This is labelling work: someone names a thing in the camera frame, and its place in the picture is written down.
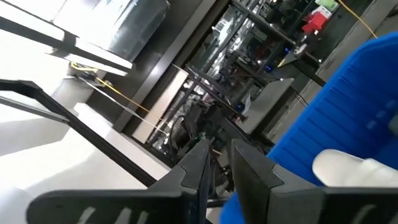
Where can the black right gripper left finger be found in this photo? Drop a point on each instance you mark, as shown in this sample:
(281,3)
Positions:
(124,205)

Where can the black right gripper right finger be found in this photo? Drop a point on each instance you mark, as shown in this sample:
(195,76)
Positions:
(280,199)

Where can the grey slide sandal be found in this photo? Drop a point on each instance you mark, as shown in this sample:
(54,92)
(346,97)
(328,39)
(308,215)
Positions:
(342,168)

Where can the blue plastic bin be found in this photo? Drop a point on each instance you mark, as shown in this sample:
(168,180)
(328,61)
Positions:
(342,109)

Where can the metal storage shelf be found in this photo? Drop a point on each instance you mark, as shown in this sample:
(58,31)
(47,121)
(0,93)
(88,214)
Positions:
(230,37)

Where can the red box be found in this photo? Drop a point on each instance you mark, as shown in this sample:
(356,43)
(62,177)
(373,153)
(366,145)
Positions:
(315,21)

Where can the green box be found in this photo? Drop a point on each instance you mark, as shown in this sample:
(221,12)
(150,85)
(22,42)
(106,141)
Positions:
(328,3)

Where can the black aluminium frame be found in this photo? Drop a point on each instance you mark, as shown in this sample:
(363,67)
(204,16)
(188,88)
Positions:
(93,137)

